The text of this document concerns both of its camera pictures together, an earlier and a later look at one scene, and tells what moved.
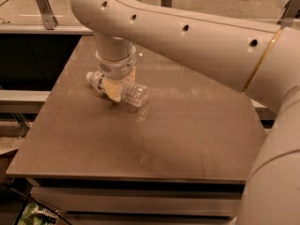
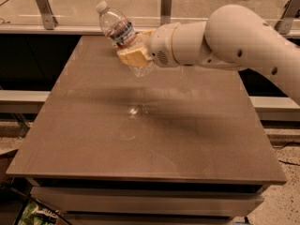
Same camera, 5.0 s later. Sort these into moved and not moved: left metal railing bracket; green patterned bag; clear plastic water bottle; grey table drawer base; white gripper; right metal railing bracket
Moved: white gripper; clear plastic water bottle
Not moved: right metal railing bracket; left metal railing bracket; green patterned bag; grey table drawer base
